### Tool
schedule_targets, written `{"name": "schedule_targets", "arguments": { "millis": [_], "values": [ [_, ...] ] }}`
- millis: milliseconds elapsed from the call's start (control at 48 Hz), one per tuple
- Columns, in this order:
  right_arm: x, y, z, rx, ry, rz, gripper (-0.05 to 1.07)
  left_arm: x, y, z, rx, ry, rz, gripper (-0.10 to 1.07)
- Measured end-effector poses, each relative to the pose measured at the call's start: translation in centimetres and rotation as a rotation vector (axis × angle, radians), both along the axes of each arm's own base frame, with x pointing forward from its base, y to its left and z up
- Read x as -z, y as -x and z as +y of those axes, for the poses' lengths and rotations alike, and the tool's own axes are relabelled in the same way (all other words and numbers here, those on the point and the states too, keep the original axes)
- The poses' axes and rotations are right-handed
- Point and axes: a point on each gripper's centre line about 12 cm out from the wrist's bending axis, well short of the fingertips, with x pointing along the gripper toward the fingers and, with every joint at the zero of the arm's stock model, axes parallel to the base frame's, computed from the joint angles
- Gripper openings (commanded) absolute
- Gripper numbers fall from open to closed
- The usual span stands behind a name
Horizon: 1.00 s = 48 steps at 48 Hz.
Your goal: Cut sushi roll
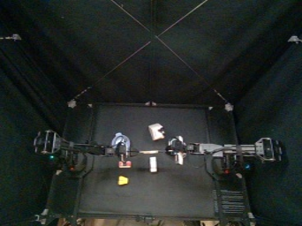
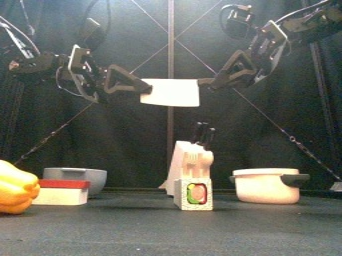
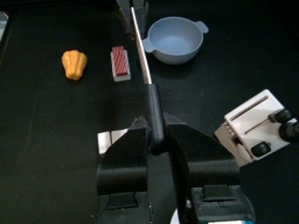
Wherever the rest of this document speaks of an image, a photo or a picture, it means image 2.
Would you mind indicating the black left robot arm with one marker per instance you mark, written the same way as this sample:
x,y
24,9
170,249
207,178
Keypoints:
x,y
35,65

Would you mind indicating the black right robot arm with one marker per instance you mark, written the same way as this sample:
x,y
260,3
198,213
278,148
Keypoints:
x,y
311,20

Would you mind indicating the toy sushi roll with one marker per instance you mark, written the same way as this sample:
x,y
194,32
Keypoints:
x,y
192,194

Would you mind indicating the white toy knife block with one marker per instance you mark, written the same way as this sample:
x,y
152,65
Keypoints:
x,y
176,163

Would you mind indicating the white toy fork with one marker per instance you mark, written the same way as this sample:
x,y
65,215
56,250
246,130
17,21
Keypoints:
x,y
190,165

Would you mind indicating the white toy spoon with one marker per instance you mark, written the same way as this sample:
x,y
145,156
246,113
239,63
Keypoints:
x,y
206,163

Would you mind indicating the grey toy bowl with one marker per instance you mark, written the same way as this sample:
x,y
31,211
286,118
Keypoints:
x,y
91,178

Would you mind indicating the white box with red lid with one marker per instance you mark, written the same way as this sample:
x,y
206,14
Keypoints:
x,y
61,192

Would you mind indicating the yellow toy bell pepper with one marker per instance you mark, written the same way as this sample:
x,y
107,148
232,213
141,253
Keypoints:
x,y
15,188

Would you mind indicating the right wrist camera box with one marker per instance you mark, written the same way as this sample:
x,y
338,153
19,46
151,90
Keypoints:
x,y
238,20

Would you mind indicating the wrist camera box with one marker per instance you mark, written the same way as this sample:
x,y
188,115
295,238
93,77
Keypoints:
x,y
92,33
238,20

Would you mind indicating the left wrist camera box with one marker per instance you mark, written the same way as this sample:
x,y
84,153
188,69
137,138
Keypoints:
x,y
92,33

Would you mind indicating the vertical metal frame pole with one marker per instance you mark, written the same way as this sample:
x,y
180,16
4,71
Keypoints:
x,y
170,40

